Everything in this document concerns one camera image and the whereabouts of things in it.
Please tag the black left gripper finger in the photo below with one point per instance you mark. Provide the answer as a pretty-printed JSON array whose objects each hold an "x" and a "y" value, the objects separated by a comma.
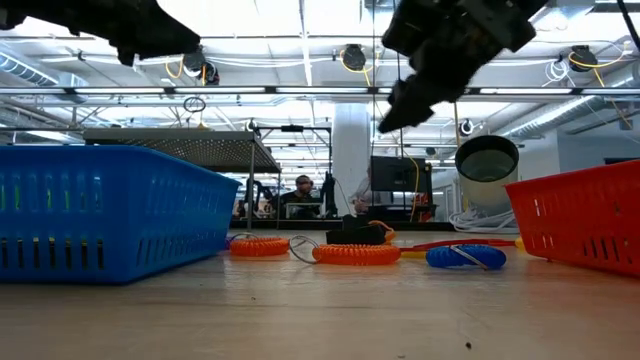
[{"x": 155, "y": 30}]

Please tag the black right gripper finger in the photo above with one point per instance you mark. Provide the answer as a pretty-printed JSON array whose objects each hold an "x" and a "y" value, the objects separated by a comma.
[
  {"x": 407, "y": 95},
  {"x": 405, "y": 121}
]

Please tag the black coil wristband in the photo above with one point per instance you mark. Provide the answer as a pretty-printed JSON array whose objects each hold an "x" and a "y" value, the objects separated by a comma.
[{"x": 355, "y": 236}]

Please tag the red rubber band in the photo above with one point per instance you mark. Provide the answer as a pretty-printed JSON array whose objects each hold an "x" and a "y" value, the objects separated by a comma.
[{"x": 450, "y": 243}]

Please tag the yellow rubber band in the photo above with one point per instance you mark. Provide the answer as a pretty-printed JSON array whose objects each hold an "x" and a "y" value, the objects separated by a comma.
[{"x": 415, "y": 254}]

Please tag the blue coil wristband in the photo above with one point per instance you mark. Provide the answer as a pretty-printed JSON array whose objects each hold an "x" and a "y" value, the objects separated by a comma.
[{"x": 445, "y": 257}]

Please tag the orange coil wristband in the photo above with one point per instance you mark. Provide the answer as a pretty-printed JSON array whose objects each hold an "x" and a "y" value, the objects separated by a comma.
[
  {"x": 260, "y": 247},
  {"x": 357, "y": 255}
]

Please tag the yellow green card package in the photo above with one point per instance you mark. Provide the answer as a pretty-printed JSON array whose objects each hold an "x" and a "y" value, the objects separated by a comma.
[{"x": 519, "y": 243}]

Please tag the black background robot arm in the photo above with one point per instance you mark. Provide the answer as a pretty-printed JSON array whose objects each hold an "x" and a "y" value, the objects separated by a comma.
[{"x": 328, "y": 192}]

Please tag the black monitor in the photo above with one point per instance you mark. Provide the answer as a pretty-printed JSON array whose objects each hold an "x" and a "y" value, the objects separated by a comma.
[{"x": 400, "y": 175}]

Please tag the white building column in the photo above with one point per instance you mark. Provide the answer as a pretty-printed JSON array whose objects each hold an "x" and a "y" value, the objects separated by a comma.
[{"x": 350, "y": 140}]

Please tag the person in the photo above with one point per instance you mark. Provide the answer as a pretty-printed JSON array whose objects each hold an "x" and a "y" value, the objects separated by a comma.
[
  {"x": 300, "y": 197},
  {"x": 361, "y": 197}
]

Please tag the overhead light bar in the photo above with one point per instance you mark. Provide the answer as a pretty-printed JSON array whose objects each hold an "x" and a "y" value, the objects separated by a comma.
[{"x": 225, "y": 90}]

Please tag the grey perforated metal shelf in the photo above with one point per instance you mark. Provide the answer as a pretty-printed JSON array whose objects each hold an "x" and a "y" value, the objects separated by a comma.
[{"x": 200, "y": 150}]

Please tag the blue plastic basket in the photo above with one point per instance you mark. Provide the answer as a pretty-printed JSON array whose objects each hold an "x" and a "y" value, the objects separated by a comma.
[{"x": 125, "y": 225}]

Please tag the red plastic basket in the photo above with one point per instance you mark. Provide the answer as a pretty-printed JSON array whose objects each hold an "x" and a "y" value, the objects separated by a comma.
[{"x": 575, "y": 225}]

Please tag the silver ventilation duct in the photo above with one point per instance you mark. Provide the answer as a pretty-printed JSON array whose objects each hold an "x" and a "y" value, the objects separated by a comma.
[
  {"x": 30, "y": 72},
  {"x": 550, "y": 117}
]

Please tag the black aluminium table frame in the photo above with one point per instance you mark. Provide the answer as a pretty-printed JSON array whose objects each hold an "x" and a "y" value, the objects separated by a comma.
[{"x": 300, "y": 225}]

